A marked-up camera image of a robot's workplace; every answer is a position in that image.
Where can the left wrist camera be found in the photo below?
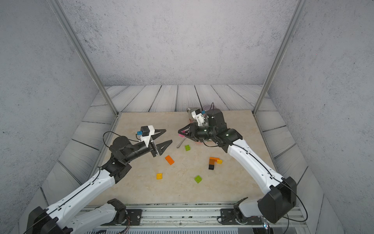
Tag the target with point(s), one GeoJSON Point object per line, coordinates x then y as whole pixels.
{"type": "Point", "coordinates": [145, 134]}

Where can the left aluminium frame post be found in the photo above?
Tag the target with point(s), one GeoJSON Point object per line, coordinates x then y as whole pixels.
{"type": "Point", "coordinates": [64, 22]}

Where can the purple bowl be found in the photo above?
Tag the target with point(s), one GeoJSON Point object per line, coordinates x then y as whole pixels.
{"type": "Point", "coordinates": [208, 107]}

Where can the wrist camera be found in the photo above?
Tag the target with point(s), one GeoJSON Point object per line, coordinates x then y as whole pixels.
{"type": "Point", "coordinates": [145, 134]}
{"type": "Point", "coordinates": [200, 118]}

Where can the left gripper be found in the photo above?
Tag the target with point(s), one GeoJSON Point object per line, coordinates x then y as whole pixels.
{"type": "Point", "coordinates": [153, 149]}

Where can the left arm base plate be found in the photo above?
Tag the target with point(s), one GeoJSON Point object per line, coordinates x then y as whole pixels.
{"type": "Point", "coordinates": [131, 217]}

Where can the small lime green brick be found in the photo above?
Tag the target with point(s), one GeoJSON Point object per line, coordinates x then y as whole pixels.
{"type": "Point", "coordinates": [198, 179]}

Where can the aluminium frame post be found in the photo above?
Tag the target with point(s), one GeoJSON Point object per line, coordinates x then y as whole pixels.
{"type": "Point", "coordinates": [64, 22]}
{"type": "Point", "coordinates": [280, 54]}

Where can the yellow small brick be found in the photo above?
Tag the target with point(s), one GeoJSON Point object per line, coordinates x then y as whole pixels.
{"type": "Point", "coordinates": [159, 176]}

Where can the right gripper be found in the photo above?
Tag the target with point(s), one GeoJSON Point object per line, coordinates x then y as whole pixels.
{"type": "Point", "coordinates": [193, 131]}

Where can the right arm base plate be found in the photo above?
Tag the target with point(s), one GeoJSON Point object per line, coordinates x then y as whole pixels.
{"type": "Point", "coordinates": [228, 217]}

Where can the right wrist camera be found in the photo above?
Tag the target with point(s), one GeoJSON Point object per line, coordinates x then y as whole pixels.
{"type": "Point", "coordinates": [200, 118]}

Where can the right aluminium frame post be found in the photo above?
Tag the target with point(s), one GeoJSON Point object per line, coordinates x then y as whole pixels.
{"type": "Point", "coordinates": [280, 54]}

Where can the ribbed grey cup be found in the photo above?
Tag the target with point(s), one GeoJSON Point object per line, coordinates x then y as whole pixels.
{"type": "Point", "coordinates": [190, 111]}

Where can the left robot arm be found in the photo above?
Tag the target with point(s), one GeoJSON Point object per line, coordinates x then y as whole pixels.
{"type": "Point", "coordinates": [109, 174]}

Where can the aluminium front rail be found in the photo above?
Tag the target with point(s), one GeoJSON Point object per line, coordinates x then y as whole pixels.
{"type": "Point", "coordinates": [158, 215]}

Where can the orange long brick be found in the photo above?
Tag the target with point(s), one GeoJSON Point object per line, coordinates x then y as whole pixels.
{"type": "Point", "coordinates": [169, 160]}
{"type": "Point", "coordinates": [212, 158]}

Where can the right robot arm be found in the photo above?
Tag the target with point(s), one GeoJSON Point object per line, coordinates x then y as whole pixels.
{"type": "Point", "coordinates": [280, 193]}

